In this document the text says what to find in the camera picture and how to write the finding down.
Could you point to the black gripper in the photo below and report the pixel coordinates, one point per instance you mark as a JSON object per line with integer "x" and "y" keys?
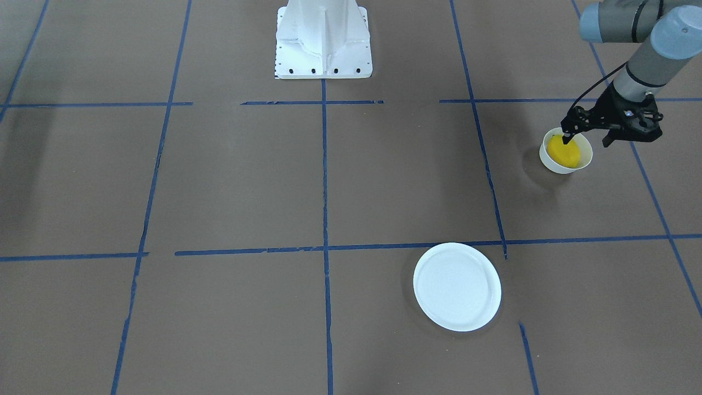
{"x": 605, "y": 108}

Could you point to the yellow lemon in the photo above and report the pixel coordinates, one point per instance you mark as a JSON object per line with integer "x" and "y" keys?
{"x": 566, "y": 155}

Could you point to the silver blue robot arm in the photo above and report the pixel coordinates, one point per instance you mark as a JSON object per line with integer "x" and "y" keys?
{"x": 668, "y": 35}

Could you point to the white bowl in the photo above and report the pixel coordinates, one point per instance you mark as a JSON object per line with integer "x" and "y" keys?
{"x": 581, "y": 141}

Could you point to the white round plate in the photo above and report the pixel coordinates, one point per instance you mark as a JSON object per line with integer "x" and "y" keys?
{"x": 457, "y": 287}

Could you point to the white pedestal column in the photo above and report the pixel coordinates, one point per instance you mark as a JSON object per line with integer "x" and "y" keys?
{"x": 322, "y": 39}

